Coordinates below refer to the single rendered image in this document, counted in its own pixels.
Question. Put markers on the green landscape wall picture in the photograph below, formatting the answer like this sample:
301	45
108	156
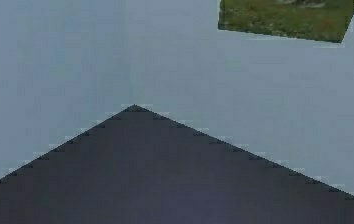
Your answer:
285	18

